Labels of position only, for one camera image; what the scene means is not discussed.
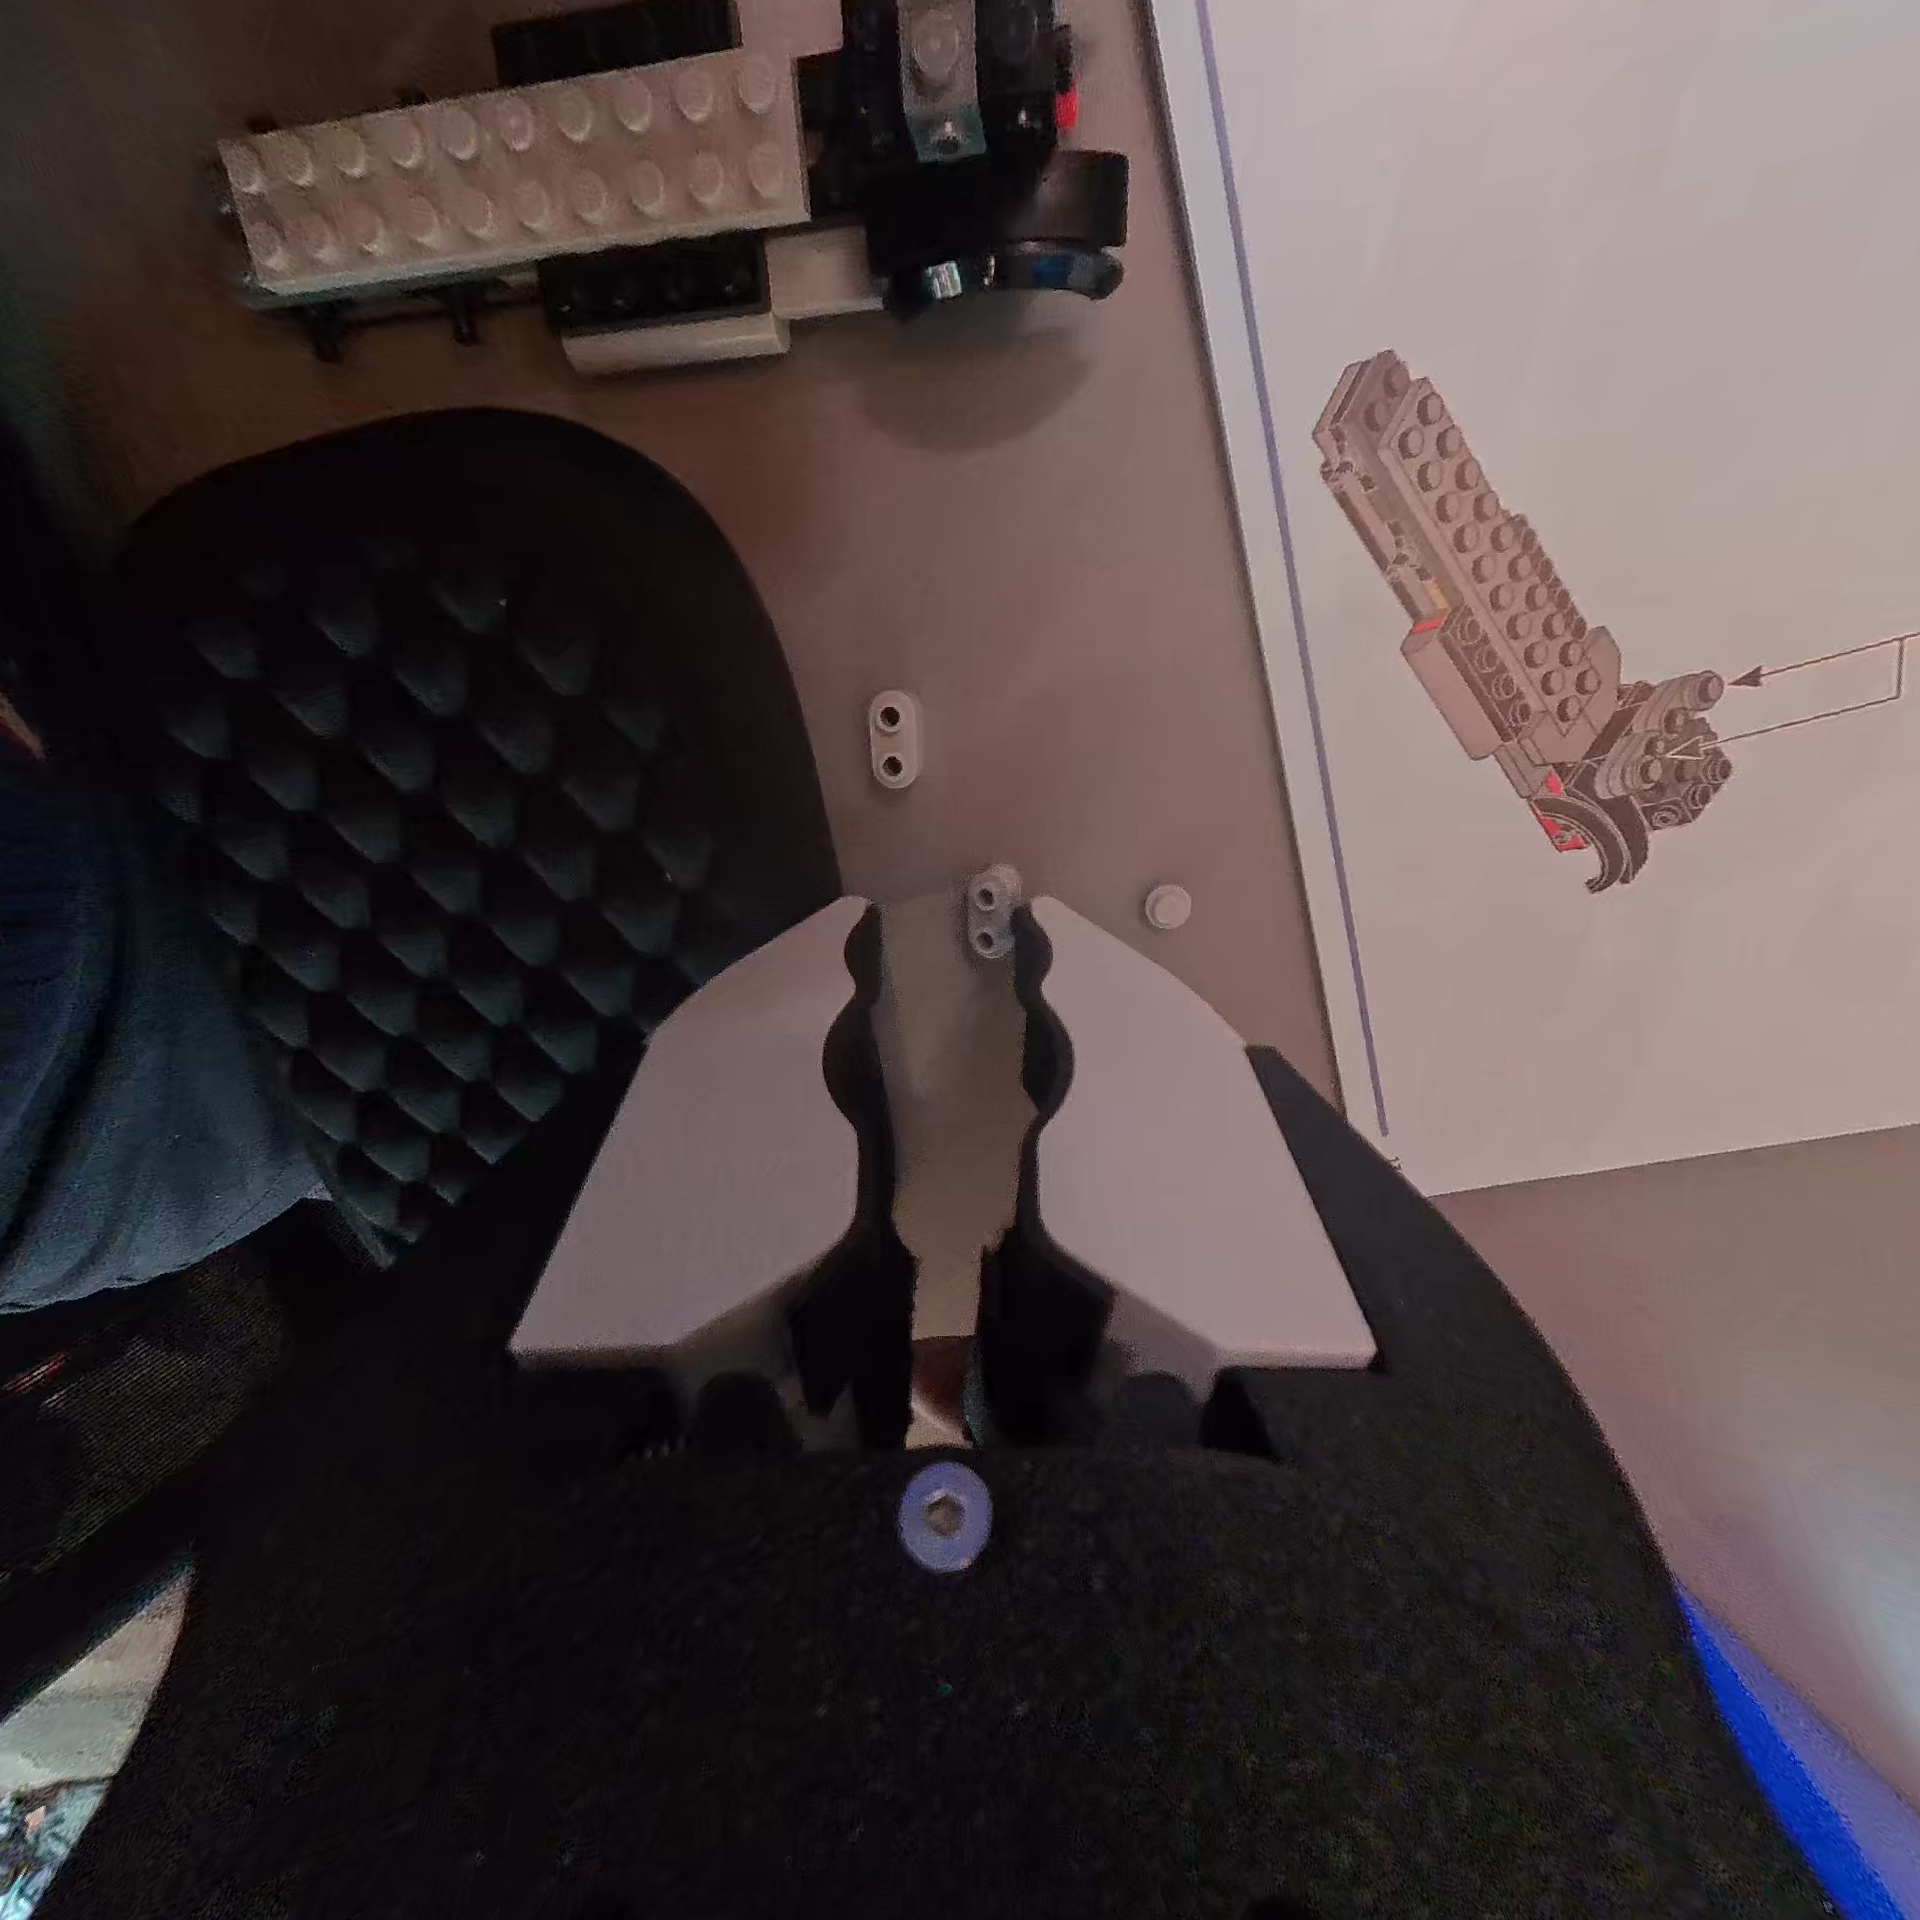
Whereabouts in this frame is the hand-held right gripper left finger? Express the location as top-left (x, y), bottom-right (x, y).
top-left (509, 896), bottom-right (920, 1451)

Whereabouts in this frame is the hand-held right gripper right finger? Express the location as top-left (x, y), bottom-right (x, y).
top-left (975, 896), bottom-right (1383, 1445)

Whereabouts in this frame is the blue plastic bin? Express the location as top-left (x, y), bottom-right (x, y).
top-left (1668, 1585), bottom-right (1920, 1920)

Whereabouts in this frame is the open lego instruction booklet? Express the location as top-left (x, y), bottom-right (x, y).
top-left (1147, 0), bottom-right (1920, 1201)

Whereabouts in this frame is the grey and black lego build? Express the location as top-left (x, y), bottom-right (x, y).
top-left (218, 0), bottom-right (1134, 377)

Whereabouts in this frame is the black textured foam pad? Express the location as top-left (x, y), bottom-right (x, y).
top-left (111, 406), bottom-right (845, 1263)

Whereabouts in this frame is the dark blue cloth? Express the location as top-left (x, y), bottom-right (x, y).
top-left (0, 433), bottom-right (324, 1317)

